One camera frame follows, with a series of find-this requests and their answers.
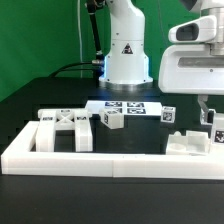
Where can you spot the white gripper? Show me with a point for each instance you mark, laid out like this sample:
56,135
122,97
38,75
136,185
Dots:
191,69

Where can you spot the white chair seat part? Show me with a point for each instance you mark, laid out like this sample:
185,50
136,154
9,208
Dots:
192,143

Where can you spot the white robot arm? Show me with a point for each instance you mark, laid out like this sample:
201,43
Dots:
126,66

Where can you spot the white chair back part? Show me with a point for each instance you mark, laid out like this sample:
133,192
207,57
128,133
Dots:
53,120

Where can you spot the white tag sheet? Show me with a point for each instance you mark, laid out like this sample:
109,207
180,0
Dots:
126,107

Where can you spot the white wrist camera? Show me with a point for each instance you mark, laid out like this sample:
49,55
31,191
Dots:
202,30

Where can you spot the white U-shaped fence frame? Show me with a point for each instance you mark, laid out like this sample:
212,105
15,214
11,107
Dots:
20,159

